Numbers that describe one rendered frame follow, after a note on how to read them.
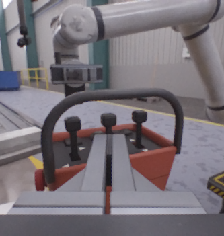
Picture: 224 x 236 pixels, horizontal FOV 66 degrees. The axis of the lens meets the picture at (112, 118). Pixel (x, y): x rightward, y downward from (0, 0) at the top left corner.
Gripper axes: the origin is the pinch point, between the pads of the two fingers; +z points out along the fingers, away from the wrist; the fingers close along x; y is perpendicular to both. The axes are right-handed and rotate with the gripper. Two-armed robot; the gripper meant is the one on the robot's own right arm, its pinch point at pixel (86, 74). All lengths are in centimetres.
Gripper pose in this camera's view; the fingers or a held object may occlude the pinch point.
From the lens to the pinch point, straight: 37.9
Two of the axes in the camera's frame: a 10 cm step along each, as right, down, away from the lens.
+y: 0.0, -9.7, -2.6
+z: 3.8, 2.4, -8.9
